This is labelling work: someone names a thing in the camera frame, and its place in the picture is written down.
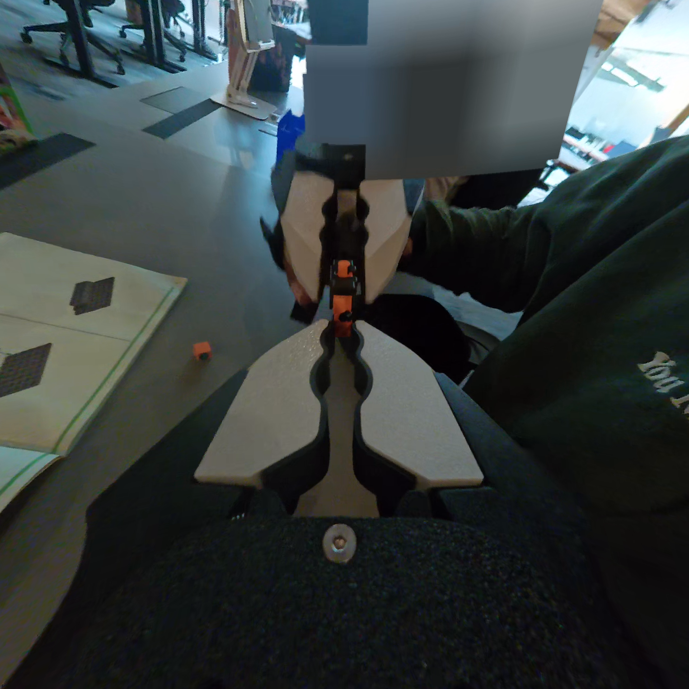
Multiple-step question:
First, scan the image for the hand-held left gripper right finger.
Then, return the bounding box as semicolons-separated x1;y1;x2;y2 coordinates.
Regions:
350;320;483;488

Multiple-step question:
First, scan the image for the white desk stand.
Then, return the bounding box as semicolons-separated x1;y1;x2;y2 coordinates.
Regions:
210;0;283;121

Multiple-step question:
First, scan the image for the green toy brick box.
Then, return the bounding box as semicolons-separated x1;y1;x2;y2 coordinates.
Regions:
0;63;35;149

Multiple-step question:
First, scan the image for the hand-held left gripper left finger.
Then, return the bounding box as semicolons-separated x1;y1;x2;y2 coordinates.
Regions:
196;320;329;485

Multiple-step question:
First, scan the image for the black chair armrest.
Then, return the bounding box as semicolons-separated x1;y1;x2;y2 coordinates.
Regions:
361;291;477;385

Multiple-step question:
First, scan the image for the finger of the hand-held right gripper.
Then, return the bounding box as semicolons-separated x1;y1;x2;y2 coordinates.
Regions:
356;176;411;310
280;173;338;306

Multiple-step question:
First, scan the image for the black office chair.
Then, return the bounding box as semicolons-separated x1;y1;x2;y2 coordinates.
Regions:
20;0;128;78

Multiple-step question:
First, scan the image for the blue plastic bin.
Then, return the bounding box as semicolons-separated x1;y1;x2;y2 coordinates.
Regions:
276;108;309;164

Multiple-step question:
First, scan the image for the white instruction booklet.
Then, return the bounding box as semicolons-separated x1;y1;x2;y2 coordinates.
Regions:
0;232;188;513

